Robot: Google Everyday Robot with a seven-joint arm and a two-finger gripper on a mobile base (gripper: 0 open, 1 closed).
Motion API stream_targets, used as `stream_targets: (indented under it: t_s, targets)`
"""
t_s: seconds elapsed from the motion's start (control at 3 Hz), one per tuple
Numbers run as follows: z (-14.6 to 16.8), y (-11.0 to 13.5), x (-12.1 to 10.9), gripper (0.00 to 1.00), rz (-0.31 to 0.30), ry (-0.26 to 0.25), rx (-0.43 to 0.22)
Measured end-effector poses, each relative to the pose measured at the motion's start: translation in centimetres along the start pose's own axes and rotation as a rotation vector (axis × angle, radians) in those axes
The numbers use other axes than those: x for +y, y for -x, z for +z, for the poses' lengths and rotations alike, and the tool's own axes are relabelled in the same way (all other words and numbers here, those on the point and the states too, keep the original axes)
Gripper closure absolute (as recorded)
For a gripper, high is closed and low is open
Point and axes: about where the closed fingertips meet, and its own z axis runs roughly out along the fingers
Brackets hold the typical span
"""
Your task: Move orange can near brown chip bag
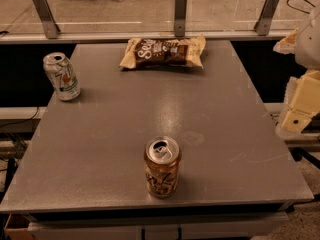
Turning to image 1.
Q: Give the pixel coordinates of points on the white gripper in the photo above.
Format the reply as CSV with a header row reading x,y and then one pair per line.
x,y
308,44

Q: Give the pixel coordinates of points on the orange soda can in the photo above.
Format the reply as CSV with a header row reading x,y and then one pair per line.
x,y
162,156

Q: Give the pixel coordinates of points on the brown chip bag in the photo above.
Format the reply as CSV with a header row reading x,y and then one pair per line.
x,y
142,52

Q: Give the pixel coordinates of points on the white 7up can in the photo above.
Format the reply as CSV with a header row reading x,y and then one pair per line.
x,y
62,76

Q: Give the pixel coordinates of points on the cardboard box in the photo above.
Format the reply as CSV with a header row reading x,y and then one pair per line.
x,y
16,228

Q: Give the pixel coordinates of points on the right metal bracket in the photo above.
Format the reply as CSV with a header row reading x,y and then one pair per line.
x,y
263,24

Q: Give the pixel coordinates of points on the metal bracket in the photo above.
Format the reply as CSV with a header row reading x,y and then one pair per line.
x,y
263,24
180,17
50,27

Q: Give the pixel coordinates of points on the middle metal bracket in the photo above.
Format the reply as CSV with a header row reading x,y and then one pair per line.
x,y
180,17

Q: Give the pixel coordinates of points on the left metal bracket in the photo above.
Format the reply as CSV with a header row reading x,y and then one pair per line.
x,y
50,27

